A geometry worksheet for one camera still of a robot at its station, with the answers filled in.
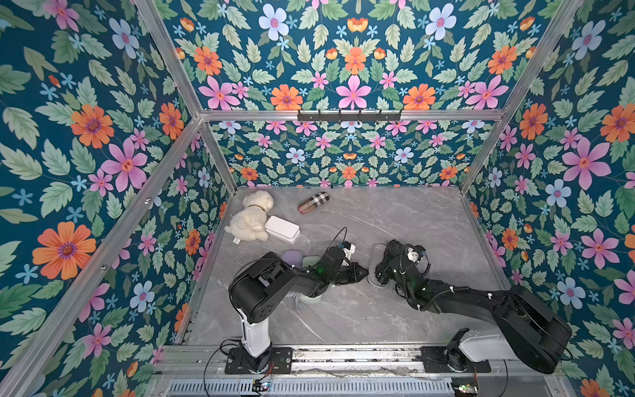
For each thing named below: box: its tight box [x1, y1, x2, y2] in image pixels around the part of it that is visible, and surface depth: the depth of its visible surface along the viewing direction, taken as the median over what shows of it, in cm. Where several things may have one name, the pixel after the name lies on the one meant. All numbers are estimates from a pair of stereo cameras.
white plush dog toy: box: [224, 190, 274, 242], surface depth 101 cm
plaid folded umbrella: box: [297, 191, 331, 215], surface depth 113 cm
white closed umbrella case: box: [264, 215, 301, 245], surface depth 103 cm
